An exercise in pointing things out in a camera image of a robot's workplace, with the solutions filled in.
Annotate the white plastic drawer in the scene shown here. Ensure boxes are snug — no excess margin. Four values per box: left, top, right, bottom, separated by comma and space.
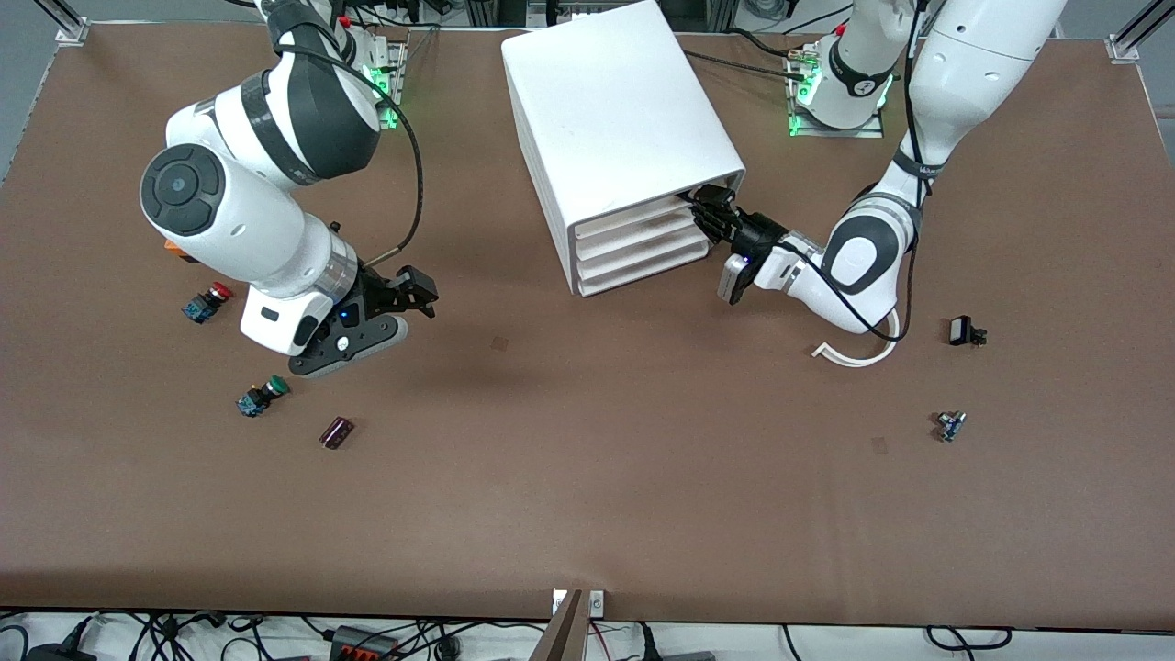
578, 230, 715, 279
580, 243, 712, 297
574, 188, 708, 243
576, 209, 717, 262

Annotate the green push button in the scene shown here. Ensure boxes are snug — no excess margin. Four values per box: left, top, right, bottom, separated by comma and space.
237, 375, 291, 419

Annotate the red push button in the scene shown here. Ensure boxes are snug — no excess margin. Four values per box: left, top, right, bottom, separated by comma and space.
181, 283, 235, 324

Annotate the white drawer cabinet housing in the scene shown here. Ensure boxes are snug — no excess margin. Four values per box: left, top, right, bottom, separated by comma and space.
501, 0, 746, 298

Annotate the white curved plastic piece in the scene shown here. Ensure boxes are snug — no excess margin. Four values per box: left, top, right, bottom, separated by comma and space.
812, 308, 902, 368

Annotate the black orange power strip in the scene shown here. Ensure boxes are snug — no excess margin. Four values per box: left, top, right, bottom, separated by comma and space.
330, 626, 401, 661

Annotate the black power adapter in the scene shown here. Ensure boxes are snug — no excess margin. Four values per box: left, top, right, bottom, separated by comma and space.
633, 624, 717, 661

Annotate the black cable on table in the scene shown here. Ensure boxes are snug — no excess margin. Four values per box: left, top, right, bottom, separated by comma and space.
684, 50, 811, 85

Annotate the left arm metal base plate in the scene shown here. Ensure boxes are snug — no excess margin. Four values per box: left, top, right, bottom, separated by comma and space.
788, 50, 885, 140

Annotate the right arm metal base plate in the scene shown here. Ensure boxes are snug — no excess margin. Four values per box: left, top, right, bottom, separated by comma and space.
363, 28, 410, 130

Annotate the brown camera post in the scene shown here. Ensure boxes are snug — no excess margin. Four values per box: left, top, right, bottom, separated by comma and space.
531, 589, 589, 661

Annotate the aluminium frame corner bracket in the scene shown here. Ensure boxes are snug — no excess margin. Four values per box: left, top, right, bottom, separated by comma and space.
32, 0, 91, 47
1106, 0, 1159, 63

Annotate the black looped floor cable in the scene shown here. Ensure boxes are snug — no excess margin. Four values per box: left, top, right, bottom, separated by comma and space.
925, 626, 1013, 652

